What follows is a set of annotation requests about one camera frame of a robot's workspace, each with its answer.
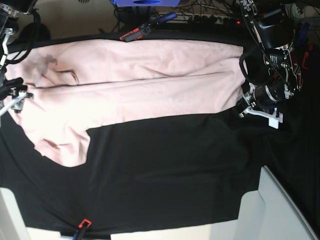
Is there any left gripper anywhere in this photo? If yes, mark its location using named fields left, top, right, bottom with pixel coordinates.
left=237, top=83, right=284, bottom=129

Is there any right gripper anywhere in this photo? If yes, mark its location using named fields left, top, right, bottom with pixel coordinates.
left=0, top=77, right=34, bottom=117

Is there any pink T-shirt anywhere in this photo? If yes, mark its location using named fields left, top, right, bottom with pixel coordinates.
left=5, top=39, right=245, bottom=168

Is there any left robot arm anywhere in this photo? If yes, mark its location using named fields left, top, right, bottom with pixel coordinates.
left=238, top=0, right=303, bottom=129

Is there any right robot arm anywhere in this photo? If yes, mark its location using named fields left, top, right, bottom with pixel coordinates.
left=0, top=0, right=41, bottom=115

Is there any red black right clamp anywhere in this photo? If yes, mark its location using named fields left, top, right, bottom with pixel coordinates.
left=296, top=22, right=314, bottom=70

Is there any red black clamp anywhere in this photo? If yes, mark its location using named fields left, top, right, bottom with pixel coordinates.
left=119, top=12, right=177, bottom=43
left=72, top=218, right=92, bottom=240
left=296, top=22, right=314, bottom=70

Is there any black table cloth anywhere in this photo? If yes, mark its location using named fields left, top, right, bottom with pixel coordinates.
left=0, top=45, right=320, bottom=235

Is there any black power strip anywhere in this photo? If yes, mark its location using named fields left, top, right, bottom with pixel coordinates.
left=159, top=14, right=243, bottom=25

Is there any red black top clamp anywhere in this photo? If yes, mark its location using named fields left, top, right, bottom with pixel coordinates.
left=119, top=12, right=177, bottom=43

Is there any blue box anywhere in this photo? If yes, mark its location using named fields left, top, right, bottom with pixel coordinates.
left=111, top=0, right=180, bottom=7

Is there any red black bottom clamp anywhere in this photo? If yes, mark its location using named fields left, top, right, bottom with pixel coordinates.
left=72, top=218, right=92, bottom=240

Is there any white table frame left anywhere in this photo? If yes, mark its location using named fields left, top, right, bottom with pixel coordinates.
left=0, top=187, right=62, bottom=240

